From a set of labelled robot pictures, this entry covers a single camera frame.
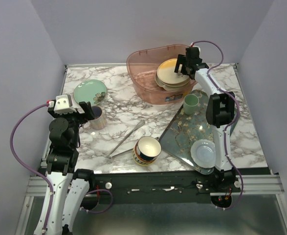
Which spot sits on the metal tongs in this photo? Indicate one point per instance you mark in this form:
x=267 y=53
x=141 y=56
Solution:
x=139 y=125

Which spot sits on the iridescent pink mug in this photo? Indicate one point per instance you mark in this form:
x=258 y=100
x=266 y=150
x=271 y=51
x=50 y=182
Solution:
x=99 y=122

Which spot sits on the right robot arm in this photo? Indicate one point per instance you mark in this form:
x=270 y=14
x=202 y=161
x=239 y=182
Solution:
x=220 y=113

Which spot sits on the light blue saucer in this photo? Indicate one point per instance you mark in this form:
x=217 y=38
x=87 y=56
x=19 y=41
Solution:
x=203 y=153

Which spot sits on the pink transparent plastic bin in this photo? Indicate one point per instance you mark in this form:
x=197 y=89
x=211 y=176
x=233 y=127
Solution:
x=142 y=67

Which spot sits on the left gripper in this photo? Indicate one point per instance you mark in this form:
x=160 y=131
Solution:
x=84 y=116

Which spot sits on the yellow cream ceramic plate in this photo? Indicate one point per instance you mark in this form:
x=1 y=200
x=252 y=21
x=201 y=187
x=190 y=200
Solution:
x=165 y=69

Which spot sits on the floral blossom tray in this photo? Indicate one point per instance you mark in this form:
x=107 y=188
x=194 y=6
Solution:
x=184 y=130

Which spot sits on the pink cream ceramic plate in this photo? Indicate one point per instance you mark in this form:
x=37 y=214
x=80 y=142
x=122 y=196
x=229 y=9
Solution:
x=178 y=84

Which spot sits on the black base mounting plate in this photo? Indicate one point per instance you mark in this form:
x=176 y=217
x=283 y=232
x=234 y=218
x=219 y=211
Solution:
x=161 y=187

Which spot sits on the colourful striped bowl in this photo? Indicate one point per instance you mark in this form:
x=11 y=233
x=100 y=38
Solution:
x=146 y=150

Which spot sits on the cream divided plate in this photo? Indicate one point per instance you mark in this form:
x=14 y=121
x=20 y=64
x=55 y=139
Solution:
x=172 y=77

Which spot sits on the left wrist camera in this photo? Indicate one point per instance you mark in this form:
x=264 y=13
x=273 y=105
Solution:
x=61 y=105

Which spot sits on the green plate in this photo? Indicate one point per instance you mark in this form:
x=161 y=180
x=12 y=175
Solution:
x=93 y=91

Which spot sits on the green plastic cup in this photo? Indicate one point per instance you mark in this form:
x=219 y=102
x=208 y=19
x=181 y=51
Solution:
x=190 y=103

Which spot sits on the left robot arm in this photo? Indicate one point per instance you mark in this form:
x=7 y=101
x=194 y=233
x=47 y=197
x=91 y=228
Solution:
x=67 y=185

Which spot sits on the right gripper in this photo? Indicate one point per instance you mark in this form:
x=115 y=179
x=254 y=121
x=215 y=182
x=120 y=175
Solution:
x=181 y=59

